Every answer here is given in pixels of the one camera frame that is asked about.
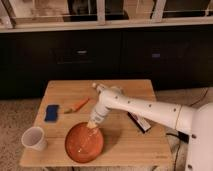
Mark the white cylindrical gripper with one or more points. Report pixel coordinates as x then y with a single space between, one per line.
97 116

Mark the orange ceramic bowl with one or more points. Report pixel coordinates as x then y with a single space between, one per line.
83 144

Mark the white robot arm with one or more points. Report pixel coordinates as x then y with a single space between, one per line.
196 123

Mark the orange carrot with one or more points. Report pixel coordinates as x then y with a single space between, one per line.
75 107

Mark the wooden table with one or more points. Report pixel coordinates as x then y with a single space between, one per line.
124 143

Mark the blue sponge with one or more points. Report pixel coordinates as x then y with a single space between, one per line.
51 113

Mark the white paper cup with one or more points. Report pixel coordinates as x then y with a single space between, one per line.
34 138

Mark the dark cabinet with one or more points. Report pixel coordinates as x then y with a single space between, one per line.
171 57

